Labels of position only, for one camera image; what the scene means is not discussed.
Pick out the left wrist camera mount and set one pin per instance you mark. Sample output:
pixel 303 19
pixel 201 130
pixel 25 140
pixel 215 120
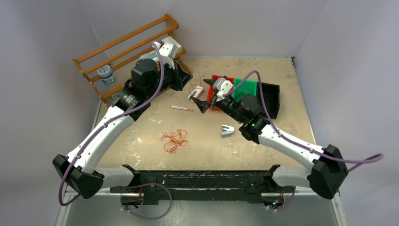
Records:
pixel 166 52

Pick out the blue white tape roll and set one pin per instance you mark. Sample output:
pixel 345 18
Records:
pixel 106 74

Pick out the wooden shelf rack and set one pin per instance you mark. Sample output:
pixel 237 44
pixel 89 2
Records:
pixel 126 56

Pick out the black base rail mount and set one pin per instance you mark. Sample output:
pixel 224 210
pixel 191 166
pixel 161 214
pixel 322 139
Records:
pixel 252 186

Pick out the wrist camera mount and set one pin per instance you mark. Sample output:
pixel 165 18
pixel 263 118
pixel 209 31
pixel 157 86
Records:
pixel 224 86
pixel 166 52

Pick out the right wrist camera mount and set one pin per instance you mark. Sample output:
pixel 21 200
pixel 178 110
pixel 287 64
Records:
pixel 224 86

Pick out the white blue staple remover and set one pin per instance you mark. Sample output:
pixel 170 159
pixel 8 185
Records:
pixel 227 130

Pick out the white marker with orange cap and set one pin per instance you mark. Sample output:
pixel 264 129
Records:
pixel 181 108

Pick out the blue white oval package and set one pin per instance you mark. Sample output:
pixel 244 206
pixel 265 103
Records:
pixel 150 55

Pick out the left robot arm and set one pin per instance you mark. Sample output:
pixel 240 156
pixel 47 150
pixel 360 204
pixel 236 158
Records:
pixel 78 169

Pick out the white stapler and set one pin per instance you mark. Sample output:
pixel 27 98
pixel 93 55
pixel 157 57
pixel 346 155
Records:
pixel 197 92

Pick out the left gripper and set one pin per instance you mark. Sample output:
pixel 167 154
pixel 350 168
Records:
pixel 180 78

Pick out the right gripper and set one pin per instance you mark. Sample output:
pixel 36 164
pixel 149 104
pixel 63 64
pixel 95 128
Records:
pixel 203 105

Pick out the green plastic bin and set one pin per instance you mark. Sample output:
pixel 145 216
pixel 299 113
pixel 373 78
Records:
pixel 247 88

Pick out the black plastic bin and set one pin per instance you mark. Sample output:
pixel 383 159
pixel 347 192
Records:
pixel 271 95

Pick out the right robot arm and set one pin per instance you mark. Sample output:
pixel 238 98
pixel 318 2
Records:
pixel 322 168

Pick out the aluminium frame rail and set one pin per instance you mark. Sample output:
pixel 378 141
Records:
pixel 205 207

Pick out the white red box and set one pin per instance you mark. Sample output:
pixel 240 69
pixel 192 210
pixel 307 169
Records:
pixel 174 43

